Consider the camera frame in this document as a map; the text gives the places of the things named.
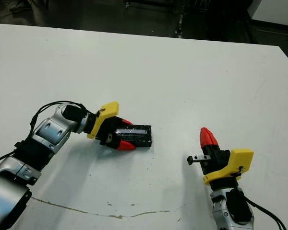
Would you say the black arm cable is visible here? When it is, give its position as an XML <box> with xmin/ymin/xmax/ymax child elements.
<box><xmin>0</xmin><ymin>100</ymin><xmax>101</xmax><ymax>168</ymax></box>
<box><xmin>244</xmin><ymin>198</ymin><xmax>288</xmax><ymax>230</ymax></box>

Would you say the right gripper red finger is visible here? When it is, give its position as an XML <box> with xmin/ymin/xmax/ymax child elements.
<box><xmin>207</xmin><ymin>128</ymin><xmax>222</xmax><ymax>159</ymax></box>
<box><xmin>200</xmin><ymin>127</ymin><xmax>213</xmax><ymax>159</ymax></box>

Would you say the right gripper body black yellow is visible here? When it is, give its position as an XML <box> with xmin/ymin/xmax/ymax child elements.
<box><xmin>186</xmin><ymin>148</ymin><xmax>255</xmax><ymax>190</ymax></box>

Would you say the white cabinet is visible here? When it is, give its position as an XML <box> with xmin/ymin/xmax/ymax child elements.
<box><xmin>248</xmin><ymin>0</ymin><xmax>288</xmax><ymax>25</ymax></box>

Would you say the black glossy box lid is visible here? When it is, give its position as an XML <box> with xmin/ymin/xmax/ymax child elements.
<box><xmin>114</xmin><ymin>124</ymin><xmax>153</xmax><ymax>148</ymax></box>

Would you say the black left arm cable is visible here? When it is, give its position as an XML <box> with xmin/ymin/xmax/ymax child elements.
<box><xmin>0</xmin><ymin>100</ymin><xmax>101</xmax><ymax>168</ymax></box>

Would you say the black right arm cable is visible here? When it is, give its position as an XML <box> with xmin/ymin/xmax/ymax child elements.
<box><xmin>244</xmin><ymin>198</ymin><xmax>288</xmax><ymax>230</ymax></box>

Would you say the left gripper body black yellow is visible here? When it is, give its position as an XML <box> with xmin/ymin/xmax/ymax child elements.
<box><xmin>86</xmin><ymin>101</ymin><xmax>126</xmax><ymax>149</ymax></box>

